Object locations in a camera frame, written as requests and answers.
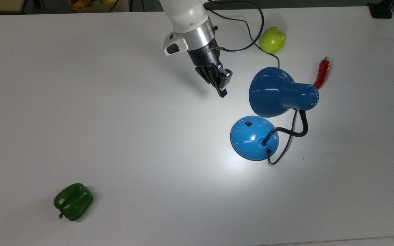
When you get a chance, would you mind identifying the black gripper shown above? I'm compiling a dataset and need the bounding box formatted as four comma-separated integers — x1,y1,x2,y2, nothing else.
187,44,234,98

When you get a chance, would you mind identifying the blue desk lamp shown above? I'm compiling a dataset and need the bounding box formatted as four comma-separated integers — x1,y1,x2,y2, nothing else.
230,66,320,162

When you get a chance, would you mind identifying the green apple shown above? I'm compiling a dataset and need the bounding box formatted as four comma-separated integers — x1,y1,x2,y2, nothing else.
259,27,286,54

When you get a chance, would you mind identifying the red chili pepper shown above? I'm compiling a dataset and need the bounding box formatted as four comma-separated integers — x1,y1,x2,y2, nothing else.
313,56,331,90

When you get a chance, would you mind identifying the cardboard box with fruits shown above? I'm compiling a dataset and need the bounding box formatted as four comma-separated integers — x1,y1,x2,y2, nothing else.
68,0,130,13

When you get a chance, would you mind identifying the black table corner clamp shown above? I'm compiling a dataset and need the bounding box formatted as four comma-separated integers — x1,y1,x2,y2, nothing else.
367,0,394,19

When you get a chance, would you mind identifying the green bell pepper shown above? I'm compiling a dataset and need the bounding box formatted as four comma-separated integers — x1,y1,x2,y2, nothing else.
53,183,94,222

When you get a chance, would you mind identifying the dark lamp power cable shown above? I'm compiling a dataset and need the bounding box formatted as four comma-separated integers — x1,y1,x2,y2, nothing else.
204,5,299,166

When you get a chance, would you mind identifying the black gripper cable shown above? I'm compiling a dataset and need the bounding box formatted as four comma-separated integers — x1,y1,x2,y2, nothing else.
202,0,265,53

